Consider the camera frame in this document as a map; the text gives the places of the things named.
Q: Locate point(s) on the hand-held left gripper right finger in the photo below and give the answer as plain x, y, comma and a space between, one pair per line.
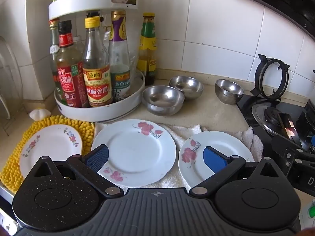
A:
214, 158

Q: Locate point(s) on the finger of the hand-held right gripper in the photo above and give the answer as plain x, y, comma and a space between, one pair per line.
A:
286, 150
288, 126

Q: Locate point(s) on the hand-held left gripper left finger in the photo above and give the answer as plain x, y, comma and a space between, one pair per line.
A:
98, 156

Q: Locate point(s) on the deep steel bowl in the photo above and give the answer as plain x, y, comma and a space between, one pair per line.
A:
228, 91

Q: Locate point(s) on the medium floral plate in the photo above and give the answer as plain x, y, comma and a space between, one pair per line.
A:
194, 169

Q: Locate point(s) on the steel burner tray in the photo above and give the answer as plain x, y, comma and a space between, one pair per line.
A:
259, 118

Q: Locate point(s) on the large floral plate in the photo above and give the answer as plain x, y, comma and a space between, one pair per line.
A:
137, 150

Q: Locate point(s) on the white towel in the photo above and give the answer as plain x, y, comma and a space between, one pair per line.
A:
182, 132

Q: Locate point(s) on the black glass gas stove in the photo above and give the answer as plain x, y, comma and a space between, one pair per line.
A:
248, 108

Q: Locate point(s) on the small floral plate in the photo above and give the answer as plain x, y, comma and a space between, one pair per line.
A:
49, 145

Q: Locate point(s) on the green white container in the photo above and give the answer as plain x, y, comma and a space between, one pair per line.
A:
310, 211

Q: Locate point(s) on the yellow cap vinegar bottle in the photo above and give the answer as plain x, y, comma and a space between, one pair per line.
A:
97, 83

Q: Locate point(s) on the garlic bulb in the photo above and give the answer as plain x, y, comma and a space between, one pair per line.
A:
38, 114

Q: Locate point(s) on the wide steel bowl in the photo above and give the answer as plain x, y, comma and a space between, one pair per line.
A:
162, 99
187, 86

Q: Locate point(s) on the red cap soy sauce bottle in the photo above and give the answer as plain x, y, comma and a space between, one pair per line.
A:
70, 78

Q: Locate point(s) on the yellow chenille mat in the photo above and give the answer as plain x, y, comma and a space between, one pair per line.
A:
14, 167

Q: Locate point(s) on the green glass bottle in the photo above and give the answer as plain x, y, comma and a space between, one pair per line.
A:
53, 41

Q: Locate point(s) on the purple label sauce bottle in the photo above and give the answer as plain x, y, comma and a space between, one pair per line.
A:
119, 32

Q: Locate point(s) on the green label oil bottle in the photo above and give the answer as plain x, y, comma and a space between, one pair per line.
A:
147, 36

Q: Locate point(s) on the black capped bottle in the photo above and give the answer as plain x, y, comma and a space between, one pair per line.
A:
94, 14

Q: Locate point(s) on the white two-tier spice rack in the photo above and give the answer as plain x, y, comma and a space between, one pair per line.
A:
73, 7

